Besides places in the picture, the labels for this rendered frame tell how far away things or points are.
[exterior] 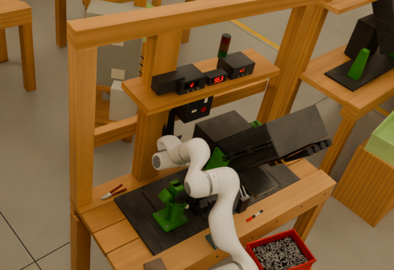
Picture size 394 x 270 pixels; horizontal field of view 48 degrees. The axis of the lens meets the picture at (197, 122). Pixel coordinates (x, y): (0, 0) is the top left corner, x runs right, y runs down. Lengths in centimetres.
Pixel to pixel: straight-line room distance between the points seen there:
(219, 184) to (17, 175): 243
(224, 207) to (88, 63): 81
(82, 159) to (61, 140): 194
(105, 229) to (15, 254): 115
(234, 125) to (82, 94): 97
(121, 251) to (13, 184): 170
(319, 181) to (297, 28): 97
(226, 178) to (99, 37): 76
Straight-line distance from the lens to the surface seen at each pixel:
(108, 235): 241
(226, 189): 179
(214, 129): 253
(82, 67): 192
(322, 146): 225
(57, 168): 394
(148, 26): 199
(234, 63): 242
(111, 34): 191
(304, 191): 286
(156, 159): 215
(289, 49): 284
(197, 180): 173
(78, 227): 266
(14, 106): 460
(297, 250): 258
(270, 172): 288
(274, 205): 270
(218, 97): 274
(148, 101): 214
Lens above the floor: 282
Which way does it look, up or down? 38 degrees down
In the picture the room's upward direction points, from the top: 12 degrees clockwise
